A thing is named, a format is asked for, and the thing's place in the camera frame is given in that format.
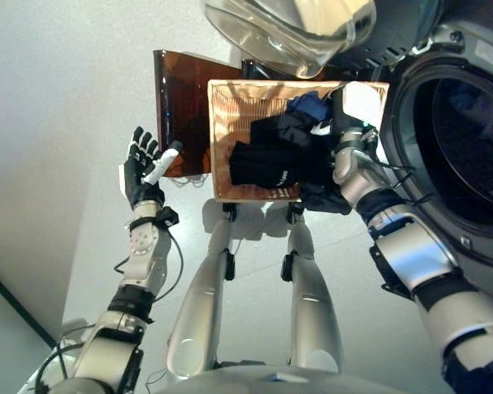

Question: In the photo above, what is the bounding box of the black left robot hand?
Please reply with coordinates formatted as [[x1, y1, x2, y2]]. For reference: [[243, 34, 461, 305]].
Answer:
[[118, 126, 185, 208]]

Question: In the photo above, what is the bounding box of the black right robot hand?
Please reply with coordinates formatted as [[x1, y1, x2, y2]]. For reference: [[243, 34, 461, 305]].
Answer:
[[311, 80, 391, 143]]

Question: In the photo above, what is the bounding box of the blue garment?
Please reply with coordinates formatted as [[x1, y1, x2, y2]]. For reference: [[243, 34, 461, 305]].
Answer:
[[286, 92, 334, 123]]

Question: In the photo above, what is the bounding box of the black garment with white logo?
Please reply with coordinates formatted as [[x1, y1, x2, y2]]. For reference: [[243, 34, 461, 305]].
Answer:
[[228, 113, 316, 191]]

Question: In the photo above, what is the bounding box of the grey front-load washing machine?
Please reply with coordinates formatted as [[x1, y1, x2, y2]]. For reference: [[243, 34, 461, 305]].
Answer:
[[369, 0, 493, 282]]

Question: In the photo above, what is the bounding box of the round glass washer door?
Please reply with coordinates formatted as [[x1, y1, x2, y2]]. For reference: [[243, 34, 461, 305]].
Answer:
[[205, 0, 440, 80]]

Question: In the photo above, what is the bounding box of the rectangular wicker laundry basket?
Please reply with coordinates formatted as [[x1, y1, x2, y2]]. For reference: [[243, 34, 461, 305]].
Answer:
[[207, 80, 391, 204]]

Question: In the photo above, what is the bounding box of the silver right robot leg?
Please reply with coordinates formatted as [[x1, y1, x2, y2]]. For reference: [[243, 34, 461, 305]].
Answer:
[[281, 204, 346, 374]]

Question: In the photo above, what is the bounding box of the grey robot torso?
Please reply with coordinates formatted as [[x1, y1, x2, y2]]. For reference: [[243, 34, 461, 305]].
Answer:
[[155, 363, 453, 394]]

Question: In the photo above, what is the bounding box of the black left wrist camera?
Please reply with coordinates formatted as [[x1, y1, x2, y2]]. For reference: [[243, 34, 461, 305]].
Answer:
[[158, 207, 179, 227]]

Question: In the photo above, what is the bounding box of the thin grey floor cord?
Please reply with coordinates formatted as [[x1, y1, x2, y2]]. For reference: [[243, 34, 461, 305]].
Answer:
[[171, 174, 211, 190]]

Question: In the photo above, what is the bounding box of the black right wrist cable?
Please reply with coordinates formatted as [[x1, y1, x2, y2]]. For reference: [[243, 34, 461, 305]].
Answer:
[[376, 160, 436, 207]]

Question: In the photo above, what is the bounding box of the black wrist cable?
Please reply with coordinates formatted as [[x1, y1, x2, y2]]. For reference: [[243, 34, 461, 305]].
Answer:
[[113, 225, 185, 305], [376, 160, 436, 207]]

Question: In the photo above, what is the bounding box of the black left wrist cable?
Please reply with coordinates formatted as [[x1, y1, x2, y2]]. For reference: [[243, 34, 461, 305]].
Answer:
[[113, 225, 185, 305]]

